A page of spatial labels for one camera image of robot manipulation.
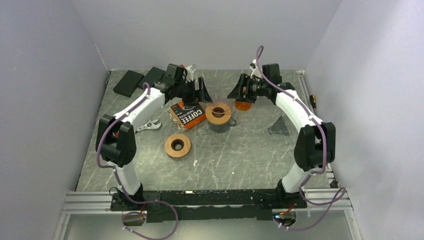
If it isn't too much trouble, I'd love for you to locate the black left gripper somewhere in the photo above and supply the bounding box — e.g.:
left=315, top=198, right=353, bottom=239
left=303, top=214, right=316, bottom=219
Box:
left=175, top=77, right=213, bottom=107

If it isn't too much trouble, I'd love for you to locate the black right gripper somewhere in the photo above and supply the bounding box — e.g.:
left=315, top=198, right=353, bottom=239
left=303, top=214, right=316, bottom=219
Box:
left=227, top=73, right=269, bottom=103

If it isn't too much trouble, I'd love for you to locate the wooden dripper ring holder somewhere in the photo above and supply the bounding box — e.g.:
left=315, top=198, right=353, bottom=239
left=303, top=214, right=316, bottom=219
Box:
left=205, top=102, right=232, bottom=125

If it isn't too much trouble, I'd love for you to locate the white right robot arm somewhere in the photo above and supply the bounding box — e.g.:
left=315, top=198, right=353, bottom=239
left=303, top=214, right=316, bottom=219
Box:
left=227, top=61, right=336, bottom=208

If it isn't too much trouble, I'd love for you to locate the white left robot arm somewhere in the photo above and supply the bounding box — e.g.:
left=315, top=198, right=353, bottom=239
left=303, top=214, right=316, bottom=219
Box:
left=95, top=63, right=212, bottom=210

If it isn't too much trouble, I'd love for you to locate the orange coffee filter box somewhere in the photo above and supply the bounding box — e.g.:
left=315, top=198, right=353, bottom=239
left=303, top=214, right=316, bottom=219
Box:
left=169, top=101, right=207, bottom=131

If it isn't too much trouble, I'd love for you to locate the orange glass with wooden band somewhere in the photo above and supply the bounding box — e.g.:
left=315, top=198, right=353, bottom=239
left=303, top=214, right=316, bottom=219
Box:
left=234, top=100, right=252, bottom=112

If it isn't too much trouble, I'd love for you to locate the grey glass pitcher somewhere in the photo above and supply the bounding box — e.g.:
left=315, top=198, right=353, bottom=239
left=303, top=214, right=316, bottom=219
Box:
left=208, top=117, right=237, bottom=134

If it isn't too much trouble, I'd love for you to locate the red handled adjustable wrench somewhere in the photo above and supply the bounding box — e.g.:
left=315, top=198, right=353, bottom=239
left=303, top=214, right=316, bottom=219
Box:
left=135, top=119, right=162, bottom=133

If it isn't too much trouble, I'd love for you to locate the yellow black tool handle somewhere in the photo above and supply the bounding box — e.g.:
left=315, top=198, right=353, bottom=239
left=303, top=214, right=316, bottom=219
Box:
left=309, top=94, right=317, bottom=112

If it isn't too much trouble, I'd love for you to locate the black network switch box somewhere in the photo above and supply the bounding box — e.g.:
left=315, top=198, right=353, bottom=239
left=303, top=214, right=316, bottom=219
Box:
left=113, top=70, right=145, bottom=98

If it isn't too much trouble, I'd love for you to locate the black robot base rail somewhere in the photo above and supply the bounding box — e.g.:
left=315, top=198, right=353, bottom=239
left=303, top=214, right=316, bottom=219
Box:
left=110, top=188, right=307, bottom=223

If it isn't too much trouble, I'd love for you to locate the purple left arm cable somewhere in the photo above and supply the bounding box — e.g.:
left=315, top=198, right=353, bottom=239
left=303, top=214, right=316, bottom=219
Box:
left=95, top=82, right=179, bottom=240

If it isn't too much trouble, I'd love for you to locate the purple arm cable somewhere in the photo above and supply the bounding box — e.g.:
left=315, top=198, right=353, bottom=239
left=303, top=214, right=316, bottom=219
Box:
left=95, top=82, right=179, bottom=240
left=255, top=45, right=347, bottom=232

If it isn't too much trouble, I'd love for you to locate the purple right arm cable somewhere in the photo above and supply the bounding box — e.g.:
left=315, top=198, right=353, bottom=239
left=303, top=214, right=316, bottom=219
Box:
left=255, top=45, right=347, bottom=232

